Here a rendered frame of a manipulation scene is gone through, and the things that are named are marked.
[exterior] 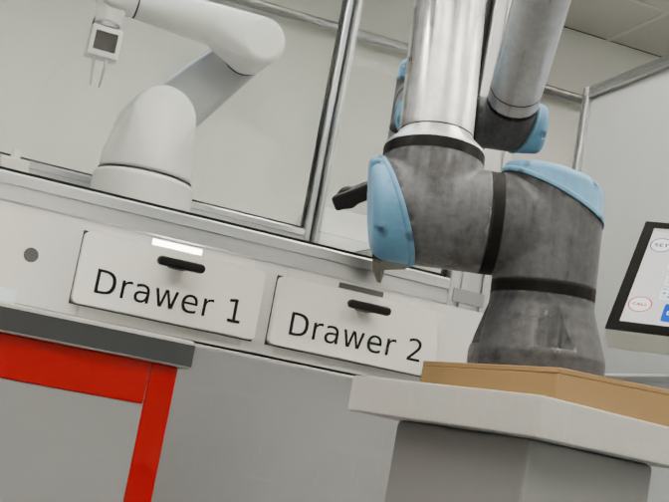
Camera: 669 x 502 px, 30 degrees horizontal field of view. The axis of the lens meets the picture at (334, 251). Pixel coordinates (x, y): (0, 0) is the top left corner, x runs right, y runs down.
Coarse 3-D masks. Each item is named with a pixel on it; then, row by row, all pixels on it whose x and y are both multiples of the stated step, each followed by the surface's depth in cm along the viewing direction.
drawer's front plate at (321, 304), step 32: (288, 288) 198; (320, 288) 200; (288, 320) 198; (320, 320) 200; (352, 320) 202; (384, 320) 204; (416, 320) 206; (320, 352) 199; (352, 352) 201; (384, 352) 203
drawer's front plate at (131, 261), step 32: (96, 256) 187; (128, 256) 189; (192, 256) 193; (128, 288) 189; (160, 288) 191; (192, 288) 192; (224, 288) 194; (256, 288) 196; (160, 320) 190; (192, 320) 192; (224, 320) 194; (256, 320) 196
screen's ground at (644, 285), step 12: (648, 252) 228; (648, 264) 225; (660, 264) 225; (636, 276) 223; (648, 276) 223; (660, 276) 222; (636, 288) 221; (648, 288) 220; (624, 312) 216; (636, 312) 216; (660, 312) 215; (660, 324) 212
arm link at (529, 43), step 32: (512, 0) 164; (544, 0) 160; (512, 32) 166; (544, 32) 164; (512, 64) 169; (544, 64) 169; (480, 96) 182; (512, 96) 173; (480, 128) 179; (512, 128) 178; (544, 128) 179
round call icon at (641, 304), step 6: (630, 300) 219; (636, 300) 218; (642, 300) 218; (648, 300) 218; (654, 300) 217; (630, 306) 217; (636, 306) 217; (642, 306) 217; (648, 306) 216; (642, 312) 215; (648, 312) 215
